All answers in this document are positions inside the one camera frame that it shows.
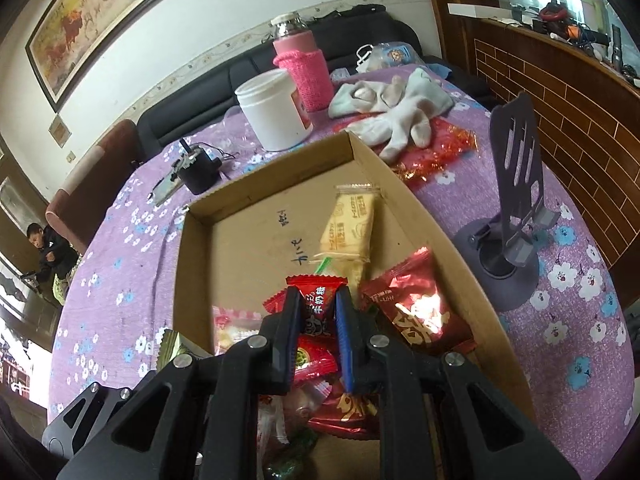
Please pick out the brown armchair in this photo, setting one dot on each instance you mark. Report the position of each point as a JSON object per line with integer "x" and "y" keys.
{"x": 95, "y": 175}

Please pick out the pile of assorted gadgets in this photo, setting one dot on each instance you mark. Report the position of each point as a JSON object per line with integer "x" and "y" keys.
{"x": 555, "y": 15}

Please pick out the green clear snack packet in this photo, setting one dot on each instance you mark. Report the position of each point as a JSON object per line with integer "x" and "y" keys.
{"x": 290, "y": 455}

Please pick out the purple floral tablecloth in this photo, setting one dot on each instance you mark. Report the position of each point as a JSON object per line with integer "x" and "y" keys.
{"x": 125, "y": 270}

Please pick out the white plastic bag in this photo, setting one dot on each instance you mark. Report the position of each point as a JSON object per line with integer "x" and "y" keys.
{"x": 395, "y": 55}

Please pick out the small wall plaque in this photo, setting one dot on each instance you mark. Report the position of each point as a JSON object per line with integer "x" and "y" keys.
{"x": 60, "y": 131}

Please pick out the red round-emblem snack packet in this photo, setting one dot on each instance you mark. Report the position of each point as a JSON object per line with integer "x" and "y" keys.
{"x": 315, "y": 360}

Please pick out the white socks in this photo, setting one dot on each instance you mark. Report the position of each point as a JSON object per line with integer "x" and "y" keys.
{"x": 410, "y": 105}

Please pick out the red foil wrappers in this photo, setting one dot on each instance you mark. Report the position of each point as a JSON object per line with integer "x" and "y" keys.
{"x": 440, "y": 152}

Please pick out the black leather sofa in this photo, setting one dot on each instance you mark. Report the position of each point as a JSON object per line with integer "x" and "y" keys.
{"x": 200, "y": 95}

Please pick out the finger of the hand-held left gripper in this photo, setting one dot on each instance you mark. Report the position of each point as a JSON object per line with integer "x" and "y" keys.
{"x": 105, "y": 400}

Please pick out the framed horse painting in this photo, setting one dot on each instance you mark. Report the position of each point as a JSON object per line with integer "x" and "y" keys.
{"x": 100, "y": 15}

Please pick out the green patterned cloth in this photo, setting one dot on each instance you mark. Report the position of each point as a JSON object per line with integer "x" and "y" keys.
{"x": 62, "y": 285}

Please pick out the cardboard box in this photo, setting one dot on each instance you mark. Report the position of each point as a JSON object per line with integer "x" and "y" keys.
{"x": 240, "y": 250}

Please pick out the dark clothes pile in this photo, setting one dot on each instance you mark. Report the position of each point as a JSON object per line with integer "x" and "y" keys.
{"x": 365, "y": 10}

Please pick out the pink sleeved bottle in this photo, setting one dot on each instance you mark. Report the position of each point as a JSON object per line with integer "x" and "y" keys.
{"x": 305, "y": 75}

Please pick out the yellow green-ended snack packet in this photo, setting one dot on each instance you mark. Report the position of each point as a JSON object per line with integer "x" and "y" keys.
{"x": 355, "y": 275}

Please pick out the yellow cracker packet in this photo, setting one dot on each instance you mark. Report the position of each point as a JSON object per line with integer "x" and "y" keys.
{"x": 350, "y": 220}

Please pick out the white plastic jar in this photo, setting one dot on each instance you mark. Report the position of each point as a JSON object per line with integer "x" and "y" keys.
{"x": 272, "y": 115}

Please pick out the small red candy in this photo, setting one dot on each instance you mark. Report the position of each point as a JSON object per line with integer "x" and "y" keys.
{"x": 317, "y": 305}

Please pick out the dark red gold-print packet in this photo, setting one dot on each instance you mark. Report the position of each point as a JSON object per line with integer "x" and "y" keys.
{"x": 350, "y": 410}
{"x": 415, "y": 310}

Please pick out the small white green packet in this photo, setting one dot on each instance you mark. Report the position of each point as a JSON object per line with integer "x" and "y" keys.
{"x": 172, "y": 347}

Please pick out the pink cartoon bun packet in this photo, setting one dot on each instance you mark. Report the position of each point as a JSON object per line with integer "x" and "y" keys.
{"x": 272, "y": 425}
{"x": 235, "y": 327}

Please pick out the black round container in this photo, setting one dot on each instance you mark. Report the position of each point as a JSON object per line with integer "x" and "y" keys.
{"x": 197, "y": 175}

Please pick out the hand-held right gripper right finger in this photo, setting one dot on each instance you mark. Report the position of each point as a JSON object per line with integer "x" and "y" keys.
{"x": 345, "y": 340}

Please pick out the flat white box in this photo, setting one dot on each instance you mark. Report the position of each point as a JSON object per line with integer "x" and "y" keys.
{"x": 480, "y": 10}

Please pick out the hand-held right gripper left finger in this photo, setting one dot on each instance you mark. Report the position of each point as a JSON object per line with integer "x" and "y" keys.
{"x": 292, "y": 340}

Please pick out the grey phone stand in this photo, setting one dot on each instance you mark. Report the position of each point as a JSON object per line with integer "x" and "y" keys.
{"x": 517, "y": 160}

